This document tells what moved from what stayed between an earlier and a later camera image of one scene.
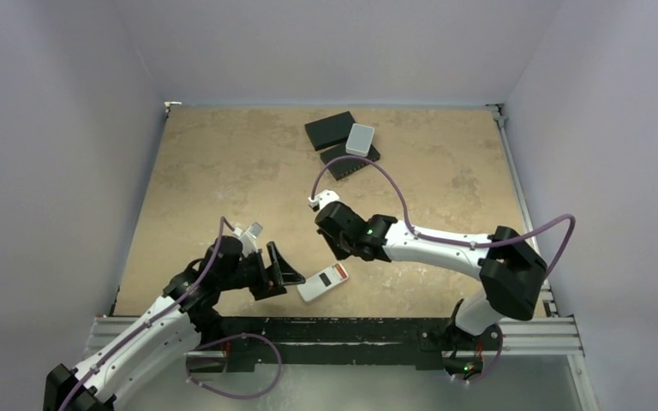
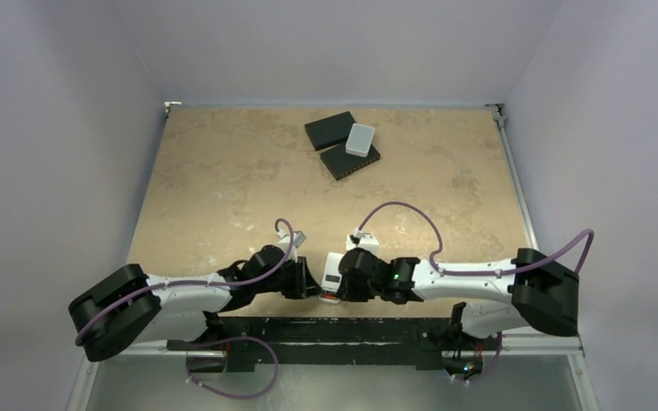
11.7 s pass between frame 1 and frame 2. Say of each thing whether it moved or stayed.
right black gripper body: moved
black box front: stayed
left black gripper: moved
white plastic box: stayed
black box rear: stayed
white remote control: moved
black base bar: stayed
